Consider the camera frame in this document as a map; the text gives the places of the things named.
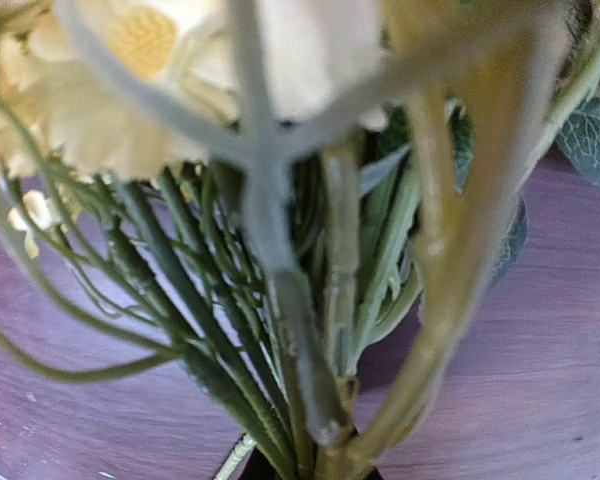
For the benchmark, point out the cream rose flower stem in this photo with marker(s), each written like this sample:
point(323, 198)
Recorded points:
point(371, 153)

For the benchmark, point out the small yellow daisy bunch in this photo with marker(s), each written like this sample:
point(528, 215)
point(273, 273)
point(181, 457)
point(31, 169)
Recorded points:
point(158, 267)

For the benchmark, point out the pink rose flower stem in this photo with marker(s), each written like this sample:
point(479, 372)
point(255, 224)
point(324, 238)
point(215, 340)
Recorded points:
point(575, 118)

